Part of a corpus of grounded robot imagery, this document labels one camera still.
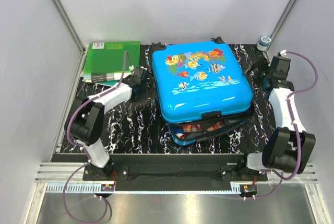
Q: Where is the blue suitcase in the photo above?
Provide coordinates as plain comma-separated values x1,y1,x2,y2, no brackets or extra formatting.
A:
151,37,254,146

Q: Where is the brown plaid shirt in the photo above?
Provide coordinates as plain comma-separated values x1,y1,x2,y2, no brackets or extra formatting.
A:
178,121,225,138

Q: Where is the blue plaid shirt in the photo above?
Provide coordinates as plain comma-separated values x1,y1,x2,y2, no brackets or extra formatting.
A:
172,126,185,139

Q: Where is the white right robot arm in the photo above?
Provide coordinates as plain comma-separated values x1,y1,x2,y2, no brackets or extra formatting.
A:
237,50,316,181

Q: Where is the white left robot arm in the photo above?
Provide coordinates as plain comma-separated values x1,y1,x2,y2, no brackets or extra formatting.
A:
64,67,154,180

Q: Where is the blue capped bottle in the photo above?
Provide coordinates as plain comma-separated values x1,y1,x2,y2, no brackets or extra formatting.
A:
256,36,271,51

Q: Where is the green plastic folder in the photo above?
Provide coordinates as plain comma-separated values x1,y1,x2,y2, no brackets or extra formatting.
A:
83,41,141,75

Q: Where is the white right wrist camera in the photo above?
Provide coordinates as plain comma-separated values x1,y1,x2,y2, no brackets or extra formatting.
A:
279,50,287,56

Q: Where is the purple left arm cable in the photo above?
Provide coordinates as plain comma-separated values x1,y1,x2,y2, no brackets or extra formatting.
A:
62,51,135,222

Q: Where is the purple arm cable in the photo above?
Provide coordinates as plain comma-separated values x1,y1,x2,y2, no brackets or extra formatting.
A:
240,50,319,201
62,51,135,222

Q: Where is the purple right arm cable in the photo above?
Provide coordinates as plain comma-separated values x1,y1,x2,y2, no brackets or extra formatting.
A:
240,50,319,201

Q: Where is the aluminium frame rail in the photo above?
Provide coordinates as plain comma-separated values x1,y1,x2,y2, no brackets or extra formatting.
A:
36,0,88,55

